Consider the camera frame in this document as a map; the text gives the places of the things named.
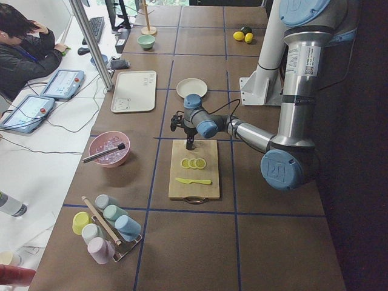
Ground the monitor stand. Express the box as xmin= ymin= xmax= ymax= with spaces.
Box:
xmin=104 ymin=0 xmax=131 ymax=33

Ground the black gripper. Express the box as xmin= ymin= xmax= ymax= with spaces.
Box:
xmin=181 ymin=120 xmax=196 ymax=150

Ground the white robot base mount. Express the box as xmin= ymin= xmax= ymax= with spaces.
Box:
xmin=239 ymin=1 xmax=286 ymax=105

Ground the yellow cup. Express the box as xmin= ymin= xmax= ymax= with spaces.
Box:
xmin=72 ymin=212 xmax=92 ymax=235

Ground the white bear tray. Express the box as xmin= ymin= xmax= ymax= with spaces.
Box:
xmin=111 ymin=70 xmax=157 ymax=113

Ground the bamboo cutting board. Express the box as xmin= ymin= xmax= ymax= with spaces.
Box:
xmin=169 ymin=139 xmax=220 ymax=201

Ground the light blue cup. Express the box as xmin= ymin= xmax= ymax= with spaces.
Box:
xmin=115 ymin=215 xmax=141 ymax=242

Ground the black computer mouse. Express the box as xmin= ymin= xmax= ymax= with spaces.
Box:
xmin=77 ymin=47 xmax=90 ymax=56

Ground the grey bottle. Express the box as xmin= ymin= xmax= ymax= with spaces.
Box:
xmin=0 ymin=192 xmax=27 ymax=217

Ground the metal ice scoop handle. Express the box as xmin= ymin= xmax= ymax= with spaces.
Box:
xmin=82 ymin=143 xmax=125 ymax=163

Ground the pink cup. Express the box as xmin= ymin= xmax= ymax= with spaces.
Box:
xmin=87 ymin=237 xmax=115 ymax=264

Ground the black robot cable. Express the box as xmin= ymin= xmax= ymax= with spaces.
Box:
xmin=212 ymin=98 xmax=241 ymax=128

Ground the yellow lemon lower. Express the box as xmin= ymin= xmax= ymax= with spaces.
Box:
xmin=233 ymin=31 xmax=245 ymax=41

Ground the teal cup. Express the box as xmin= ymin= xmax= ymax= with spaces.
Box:
xmin=103 ymin=204 xmax=128 ymax=227

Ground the yellow lemon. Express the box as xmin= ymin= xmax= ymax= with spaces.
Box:
xmin=244 ymin=33 xmax=254 ymax=44
xmin=233 ymin=31 xmax=245 ymax=41

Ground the grey cup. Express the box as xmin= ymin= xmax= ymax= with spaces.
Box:
xmin=95 ymin=194 xmax=119 ymax=210

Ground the wooden stand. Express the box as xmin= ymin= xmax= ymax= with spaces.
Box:
xmin=141 ymin=0 xmax=157 ymax=35

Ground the white cup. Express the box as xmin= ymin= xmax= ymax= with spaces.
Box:
xmin=81 ymin=223 xmax=106 ymax=245

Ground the person in dark jacket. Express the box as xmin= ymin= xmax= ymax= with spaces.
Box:
xmin=1 ymin=3 xmax=68 ymax=101

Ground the yellow lemon upper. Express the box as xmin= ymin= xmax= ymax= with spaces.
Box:
xmin=244 ymin=33 xmax=254 ymax=44

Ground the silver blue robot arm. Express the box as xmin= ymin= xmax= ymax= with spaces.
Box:
xmin=170 ymin=1 xmax=361 ymax=190

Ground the aluminium frame post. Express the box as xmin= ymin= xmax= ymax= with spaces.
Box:
xmin=69 ymin=0 xmax=114 ymax=92

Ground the white wire cup rack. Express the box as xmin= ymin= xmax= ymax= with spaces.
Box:
xmin=92 ymin=215 xmax=143 ymax=262

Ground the yellow plastic knife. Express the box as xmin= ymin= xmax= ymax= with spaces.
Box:
xmin=175 ymin=177 xmax=212 ymax=185

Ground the cream round plate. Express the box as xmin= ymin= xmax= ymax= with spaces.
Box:
xmin=176 ymin=78 xmax=208 ymax=98

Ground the green bowl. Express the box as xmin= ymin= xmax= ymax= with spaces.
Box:
xmin=137 ymin=35 xmax=156 ymax=50

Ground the teach pendant far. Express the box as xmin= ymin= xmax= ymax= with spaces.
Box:
xmin=40 ymin=69 xmax=85 ymax=100

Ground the pink bowl with ice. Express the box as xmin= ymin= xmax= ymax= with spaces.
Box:
xmin=88 ymin=130 xmax=132 ymax=169

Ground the green lime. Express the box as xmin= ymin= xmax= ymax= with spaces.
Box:
xmin=240 ymin=26 xmax=253 ymax=35

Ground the teach pendant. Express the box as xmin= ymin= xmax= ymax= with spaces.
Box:
xmin=40 ymin=69 xmax=85 ymax=100
xmin=1 ymin=95 xmax=55 ymax=133

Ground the teach pendant near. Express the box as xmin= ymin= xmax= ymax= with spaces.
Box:
xmin=1 ymin=95 xmax=55 ymax=133

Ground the black keyboard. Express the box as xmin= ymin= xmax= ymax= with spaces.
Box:
xmin=89 ymin=16 xmax=105 ymax=44

